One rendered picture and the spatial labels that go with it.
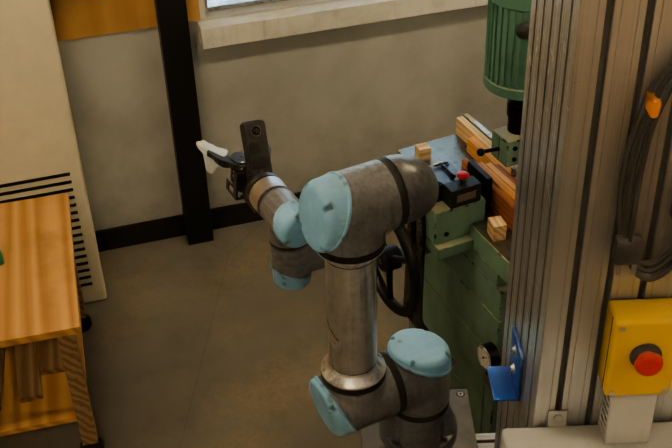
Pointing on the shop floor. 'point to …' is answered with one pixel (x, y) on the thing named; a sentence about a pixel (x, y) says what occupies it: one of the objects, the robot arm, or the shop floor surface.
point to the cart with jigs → (42, 321)
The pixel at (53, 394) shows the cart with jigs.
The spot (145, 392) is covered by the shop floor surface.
